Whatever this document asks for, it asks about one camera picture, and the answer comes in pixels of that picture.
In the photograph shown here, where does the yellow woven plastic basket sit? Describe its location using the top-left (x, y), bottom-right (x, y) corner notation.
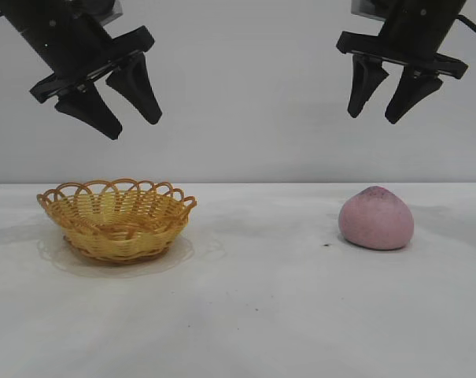
top-left (36, 176), bottom-right (198, 267)

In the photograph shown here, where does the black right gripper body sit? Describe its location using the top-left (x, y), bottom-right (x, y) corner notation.
top-left (335, 0), bottom-right (469, 80)

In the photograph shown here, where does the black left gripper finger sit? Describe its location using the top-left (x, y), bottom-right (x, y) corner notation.
top-left (54, 84), bottom-right (124, 140)
top-left (105, 53), bottom-right (163, 126)

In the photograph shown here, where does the pink peach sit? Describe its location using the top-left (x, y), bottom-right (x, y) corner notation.
top-left (338, 185), bottom-right (415, 251)

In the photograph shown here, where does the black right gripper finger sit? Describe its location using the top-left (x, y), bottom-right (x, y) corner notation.
top-left (347, 54), bottom-right (390, 118)
top-left (384, 66), bottom-right (445, 125)

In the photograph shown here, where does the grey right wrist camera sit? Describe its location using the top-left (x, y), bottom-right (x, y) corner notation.
top-left (350, 0), bottom-right (385, 21)

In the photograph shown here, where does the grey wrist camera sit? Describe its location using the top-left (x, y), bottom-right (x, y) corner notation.
top-left (350, 0), bottom-right (385, 21)
top-left (98, 0), bottom-right (124, 25)

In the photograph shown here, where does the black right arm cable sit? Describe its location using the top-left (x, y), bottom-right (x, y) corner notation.
top-left (456, 13), bottom-right (476, 41)

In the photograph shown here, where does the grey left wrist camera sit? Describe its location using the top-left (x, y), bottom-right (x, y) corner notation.
top-left (98, 0), bottom-right (124, 25)

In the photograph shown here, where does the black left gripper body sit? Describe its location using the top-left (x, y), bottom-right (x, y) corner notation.
top-left (0, 0), bottom-right (156, 104)

